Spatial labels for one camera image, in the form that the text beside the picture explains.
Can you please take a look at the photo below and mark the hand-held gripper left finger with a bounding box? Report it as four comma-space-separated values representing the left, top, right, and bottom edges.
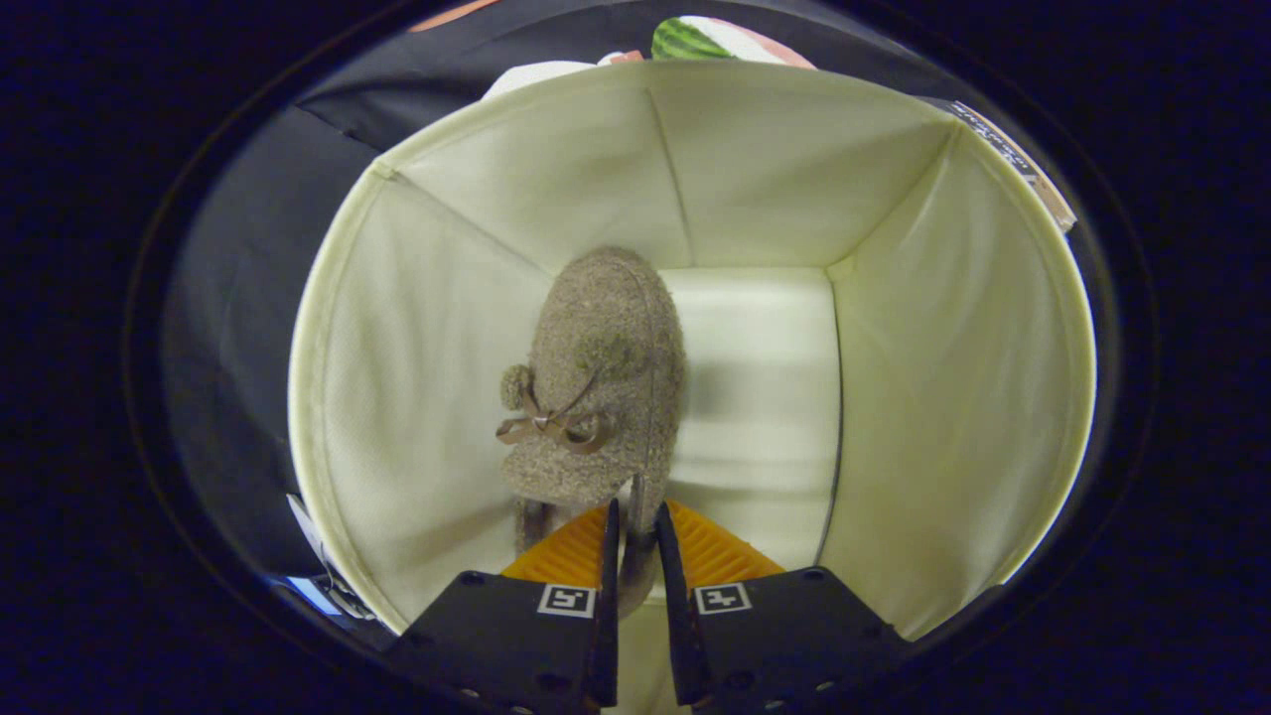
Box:
382, 500, 622, 715

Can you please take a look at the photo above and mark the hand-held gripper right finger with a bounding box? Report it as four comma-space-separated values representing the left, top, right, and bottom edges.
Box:
652, 500, 910, 715

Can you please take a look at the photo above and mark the cream fabric storage box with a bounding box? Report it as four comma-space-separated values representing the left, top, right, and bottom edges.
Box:
288, 60, 1098, 715

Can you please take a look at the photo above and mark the brown fuzzy shoe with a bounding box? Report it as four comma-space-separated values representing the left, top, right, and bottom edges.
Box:
494, 246, 688, 617

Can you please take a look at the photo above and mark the white flat device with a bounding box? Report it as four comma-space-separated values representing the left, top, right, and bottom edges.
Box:
288, 494, 378, 622

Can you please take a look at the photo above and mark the blue screen device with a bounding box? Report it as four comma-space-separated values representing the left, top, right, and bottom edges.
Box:
268, 574, 345, 617

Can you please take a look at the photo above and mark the black cover book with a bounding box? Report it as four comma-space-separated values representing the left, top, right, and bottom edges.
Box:
948, 99, 1078, 231

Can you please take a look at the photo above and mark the white plush toy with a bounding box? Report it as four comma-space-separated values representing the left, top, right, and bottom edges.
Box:
484, 60, 619, 100

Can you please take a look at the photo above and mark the watermelon slice plush toy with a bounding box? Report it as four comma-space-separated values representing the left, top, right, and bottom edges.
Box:
650, 15, 817, 71

